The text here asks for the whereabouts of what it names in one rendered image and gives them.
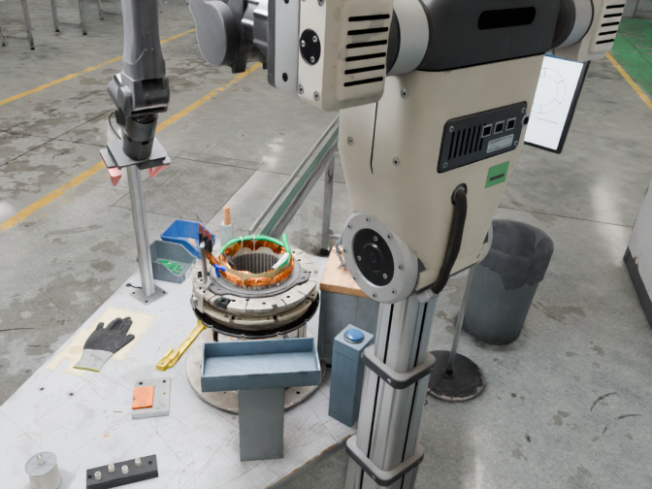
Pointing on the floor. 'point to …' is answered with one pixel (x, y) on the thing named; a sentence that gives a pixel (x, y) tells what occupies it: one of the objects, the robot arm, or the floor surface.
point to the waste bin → (498, 305)
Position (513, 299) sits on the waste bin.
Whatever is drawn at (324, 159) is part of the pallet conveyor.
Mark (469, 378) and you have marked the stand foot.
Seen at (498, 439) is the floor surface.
